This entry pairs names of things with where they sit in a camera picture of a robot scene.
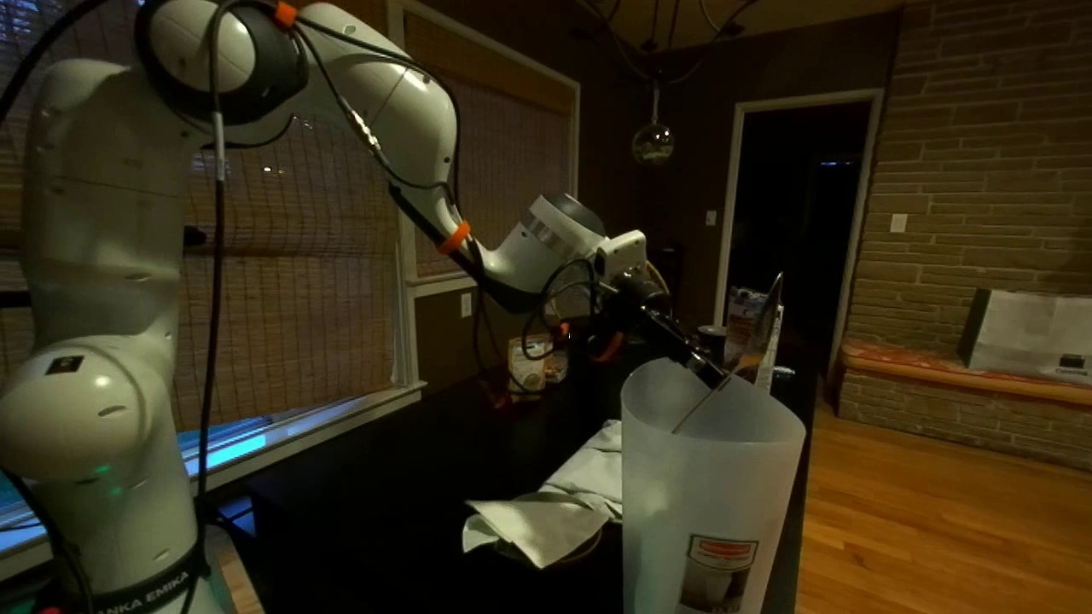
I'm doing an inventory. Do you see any silver spoon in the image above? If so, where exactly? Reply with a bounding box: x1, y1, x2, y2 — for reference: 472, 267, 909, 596
672, 273, 785, 433

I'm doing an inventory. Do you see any clear plastic bucket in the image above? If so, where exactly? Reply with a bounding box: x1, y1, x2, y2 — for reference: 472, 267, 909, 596
620, 357, 807, 614

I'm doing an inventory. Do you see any printed carton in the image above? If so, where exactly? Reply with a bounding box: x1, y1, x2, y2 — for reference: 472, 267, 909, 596
724, 287, 785, 395

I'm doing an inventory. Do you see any white paper bag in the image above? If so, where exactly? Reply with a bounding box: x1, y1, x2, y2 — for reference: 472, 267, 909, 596
508, 334, 553, 399

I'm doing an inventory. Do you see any hanging chandelier with glass ball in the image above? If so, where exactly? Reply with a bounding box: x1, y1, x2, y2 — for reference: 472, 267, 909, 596
577, 0, 762, 167

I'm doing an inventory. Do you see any doorway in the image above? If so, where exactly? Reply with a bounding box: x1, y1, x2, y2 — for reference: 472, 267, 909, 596
714, 89, 886, 381

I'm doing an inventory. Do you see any window with woven blind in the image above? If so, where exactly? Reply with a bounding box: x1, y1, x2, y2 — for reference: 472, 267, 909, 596
0, 0, 426, 581
388, 2, 583, 298

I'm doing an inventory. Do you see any white cloth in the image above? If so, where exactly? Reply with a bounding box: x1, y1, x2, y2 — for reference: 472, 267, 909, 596
462, 420, 625, 570

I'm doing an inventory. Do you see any brick bench with cushion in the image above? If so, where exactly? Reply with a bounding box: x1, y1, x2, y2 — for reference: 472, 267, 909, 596
834, 339, 1092, 472

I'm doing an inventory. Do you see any large white shopping bag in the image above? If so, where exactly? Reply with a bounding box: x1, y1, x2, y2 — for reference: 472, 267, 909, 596
956, 287, 1092, 386

